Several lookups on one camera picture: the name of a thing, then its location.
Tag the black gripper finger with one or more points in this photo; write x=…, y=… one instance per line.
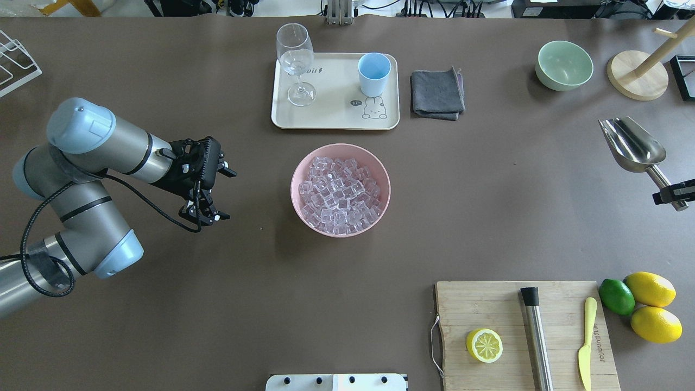
x=680, y=192

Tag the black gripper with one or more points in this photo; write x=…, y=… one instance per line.
x=175, y=183

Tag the steel ice scoop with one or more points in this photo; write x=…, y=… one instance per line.
x=635, y=150

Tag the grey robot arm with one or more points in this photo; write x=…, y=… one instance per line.
x=77, y=228

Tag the clear ice cubes pile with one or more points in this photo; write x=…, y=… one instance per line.
x=339, y=197

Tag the light blue cup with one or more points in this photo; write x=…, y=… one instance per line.
x=373, y=72

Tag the yellow lemon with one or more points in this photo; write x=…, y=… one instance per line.
x=656, y=325
x=651, y=289

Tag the green lime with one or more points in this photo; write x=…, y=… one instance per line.
x=616, y=296

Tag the wooden mug tree stand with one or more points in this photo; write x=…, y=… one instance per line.
x=642, y=76

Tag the pink bowl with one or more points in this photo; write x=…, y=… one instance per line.
x=344, y=151

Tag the yellow plastic knife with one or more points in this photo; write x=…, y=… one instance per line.
x=584, y=353

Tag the cream serving tray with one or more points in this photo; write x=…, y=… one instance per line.
x=340, y=103

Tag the clear wine glass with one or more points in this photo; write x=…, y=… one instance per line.
x=294, y=51

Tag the green bowl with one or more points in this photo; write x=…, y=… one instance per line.
x=563, y=66

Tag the steel muddler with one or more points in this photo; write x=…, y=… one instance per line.
x=530, y=296

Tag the wooden cutting board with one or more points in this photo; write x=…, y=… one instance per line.
x=464, y=306

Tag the folded grey cloth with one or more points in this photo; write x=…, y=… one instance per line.
x=438, y=94

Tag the half lemon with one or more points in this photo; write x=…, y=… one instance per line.
x=484, y=345

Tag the black tray frame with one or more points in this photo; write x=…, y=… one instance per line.
x=683, y=72

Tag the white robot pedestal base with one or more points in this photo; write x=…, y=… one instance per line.
x=358, y=381

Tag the white wire cup rack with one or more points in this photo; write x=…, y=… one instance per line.
x=17, y=65

